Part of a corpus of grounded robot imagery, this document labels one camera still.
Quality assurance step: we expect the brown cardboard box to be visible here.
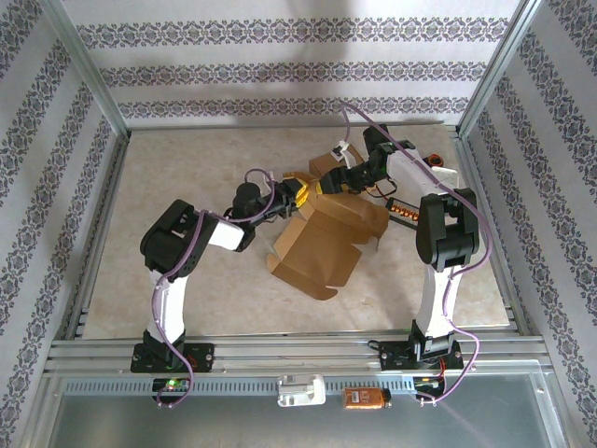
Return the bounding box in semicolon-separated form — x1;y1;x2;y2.
266;186;389;301
308;147;369;182

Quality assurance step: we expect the aluminium cross bar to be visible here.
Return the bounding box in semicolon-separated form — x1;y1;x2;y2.
125;119;461;132

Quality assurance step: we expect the white plastic dock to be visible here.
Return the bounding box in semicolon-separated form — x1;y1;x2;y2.
277;372;326;409

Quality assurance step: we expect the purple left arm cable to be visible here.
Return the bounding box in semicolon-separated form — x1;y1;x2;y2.
151;167;279;410

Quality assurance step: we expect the controller board with green light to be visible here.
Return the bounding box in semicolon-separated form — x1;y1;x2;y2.
151;377;192;394

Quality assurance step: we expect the aluminium side rail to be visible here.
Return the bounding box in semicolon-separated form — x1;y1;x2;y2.
64;133;132;341
454;133;533;337

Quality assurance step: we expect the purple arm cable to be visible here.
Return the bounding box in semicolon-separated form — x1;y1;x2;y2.
151;167;279;410
340;103;491;406

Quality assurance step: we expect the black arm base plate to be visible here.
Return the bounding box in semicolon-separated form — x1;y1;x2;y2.
380;340;464;373
130;343;216;374

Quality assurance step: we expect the white square clock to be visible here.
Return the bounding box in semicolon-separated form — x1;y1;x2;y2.
440;166;462;191

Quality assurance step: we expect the orange battery pack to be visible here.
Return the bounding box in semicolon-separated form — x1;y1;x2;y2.
342;387;392;412

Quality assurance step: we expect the perforated metal cable duct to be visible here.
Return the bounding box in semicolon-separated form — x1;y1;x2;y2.
64;376;417;398

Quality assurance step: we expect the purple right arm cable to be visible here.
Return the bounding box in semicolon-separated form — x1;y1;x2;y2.
340;103;491;406

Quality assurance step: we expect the black board with orange connectors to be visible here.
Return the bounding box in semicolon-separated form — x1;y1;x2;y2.
384;195;422;231

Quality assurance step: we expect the aluminium frame post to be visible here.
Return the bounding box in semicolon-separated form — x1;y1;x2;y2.
39;0;132;141
459;0;551;139

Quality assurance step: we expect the grey metal sheet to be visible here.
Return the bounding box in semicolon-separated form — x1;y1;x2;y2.
27;372;573;448

